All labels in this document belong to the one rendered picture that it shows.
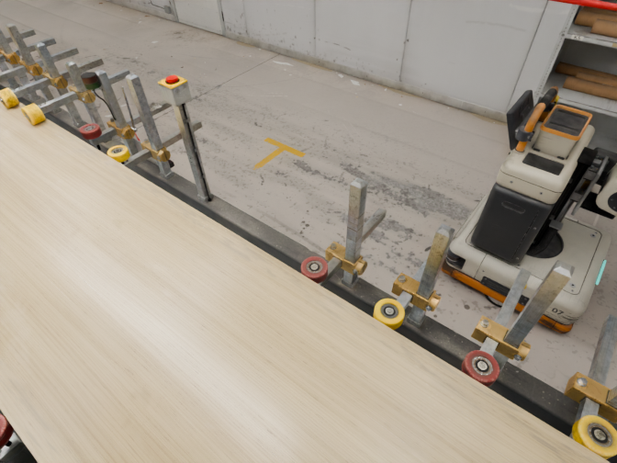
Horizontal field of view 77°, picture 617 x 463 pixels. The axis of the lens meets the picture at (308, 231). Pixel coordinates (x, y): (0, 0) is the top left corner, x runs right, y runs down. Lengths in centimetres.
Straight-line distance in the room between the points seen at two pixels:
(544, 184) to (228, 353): 138
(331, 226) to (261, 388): 168
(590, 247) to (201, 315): 197
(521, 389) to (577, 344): 111
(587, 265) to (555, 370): 53
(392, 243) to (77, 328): 179
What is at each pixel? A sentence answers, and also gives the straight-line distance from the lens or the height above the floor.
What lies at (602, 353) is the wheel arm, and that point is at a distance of 132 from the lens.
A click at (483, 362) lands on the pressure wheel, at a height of 91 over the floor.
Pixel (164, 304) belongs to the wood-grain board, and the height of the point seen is 90.
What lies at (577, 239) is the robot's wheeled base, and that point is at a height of 28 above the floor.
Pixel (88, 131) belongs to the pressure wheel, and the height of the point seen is 91.
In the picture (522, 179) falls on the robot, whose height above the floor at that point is 77.
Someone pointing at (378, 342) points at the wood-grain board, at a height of 90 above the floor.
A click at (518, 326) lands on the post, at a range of 111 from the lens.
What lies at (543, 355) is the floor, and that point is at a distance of 228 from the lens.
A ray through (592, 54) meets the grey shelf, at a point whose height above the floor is 66.
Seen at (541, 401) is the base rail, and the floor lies 70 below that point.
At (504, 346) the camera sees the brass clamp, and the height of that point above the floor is 84.
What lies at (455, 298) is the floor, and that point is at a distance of 230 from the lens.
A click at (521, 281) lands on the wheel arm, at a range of 133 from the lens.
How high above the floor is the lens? 180
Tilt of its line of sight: 46 degrees down
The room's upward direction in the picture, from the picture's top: 2 degrees counter-clockwise
